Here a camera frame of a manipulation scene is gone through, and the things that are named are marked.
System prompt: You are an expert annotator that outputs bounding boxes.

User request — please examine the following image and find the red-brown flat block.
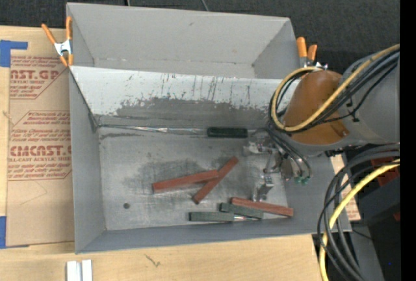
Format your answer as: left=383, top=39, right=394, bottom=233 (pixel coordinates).
left=191, top=156, right=240, bottom=205
left=151, top=170, right=220, bottom=194
left=229, top=196, right=294, bottom=218

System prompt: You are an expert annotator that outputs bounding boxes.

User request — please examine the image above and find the grey metal bin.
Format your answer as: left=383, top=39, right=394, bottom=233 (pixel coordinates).
left=66, top=2, right=352, bottom=254

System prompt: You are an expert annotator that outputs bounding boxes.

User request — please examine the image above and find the brown cardboard board red print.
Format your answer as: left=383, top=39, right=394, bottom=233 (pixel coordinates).
left=0, top=25, right=76, bottom=248

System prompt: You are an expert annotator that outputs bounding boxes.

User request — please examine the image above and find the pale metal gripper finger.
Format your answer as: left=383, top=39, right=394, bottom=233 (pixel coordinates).
left=253, top=175, right=275, bottom=203
left=263, top=155, right=277, bottom=174

